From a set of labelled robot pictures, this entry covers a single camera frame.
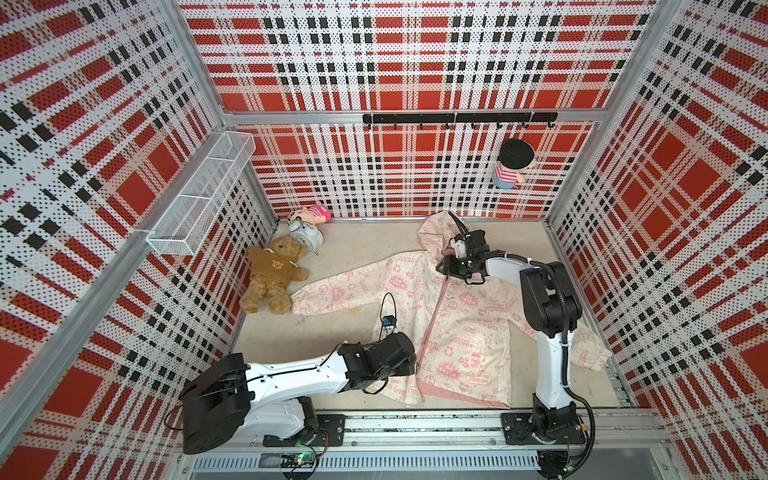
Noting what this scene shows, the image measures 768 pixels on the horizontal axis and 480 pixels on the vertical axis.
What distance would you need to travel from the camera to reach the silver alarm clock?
105cm

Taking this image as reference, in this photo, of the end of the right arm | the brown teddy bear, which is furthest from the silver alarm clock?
the end of the right arm

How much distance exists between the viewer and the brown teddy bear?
2.96 feet

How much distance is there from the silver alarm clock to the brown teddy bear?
2 cm

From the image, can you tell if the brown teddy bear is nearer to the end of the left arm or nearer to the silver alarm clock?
the silver alarm clock
